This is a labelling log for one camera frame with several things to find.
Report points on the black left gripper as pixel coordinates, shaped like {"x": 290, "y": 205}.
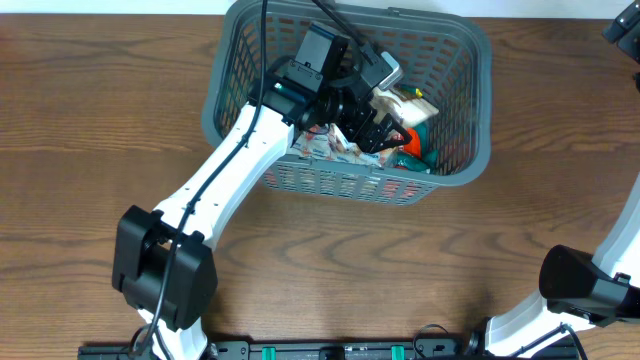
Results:
{"x": 372, "y": 139}

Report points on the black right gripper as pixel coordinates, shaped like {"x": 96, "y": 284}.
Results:
{"x": 625, "y": 29}

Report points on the beige brown snack bag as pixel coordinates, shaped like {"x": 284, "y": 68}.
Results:
{"x": 408, "y": 109}

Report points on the green coffee bag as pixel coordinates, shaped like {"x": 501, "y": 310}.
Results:
{"x": 416, "y": 156}

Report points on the blue tissue pack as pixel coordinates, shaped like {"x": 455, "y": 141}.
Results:
{"x": 328, "y": 143}

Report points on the grey plastic basket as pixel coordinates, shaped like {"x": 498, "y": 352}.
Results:
{"x": 446, "y": 57}

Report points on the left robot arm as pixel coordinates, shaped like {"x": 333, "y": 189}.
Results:
{"x": 163, "y": 261}

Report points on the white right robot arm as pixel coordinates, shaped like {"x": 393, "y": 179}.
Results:
{"x": 577, "y": 290}

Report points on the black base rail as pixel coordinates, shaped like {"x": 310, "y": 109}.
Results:
{"x": 433, "y": 348}

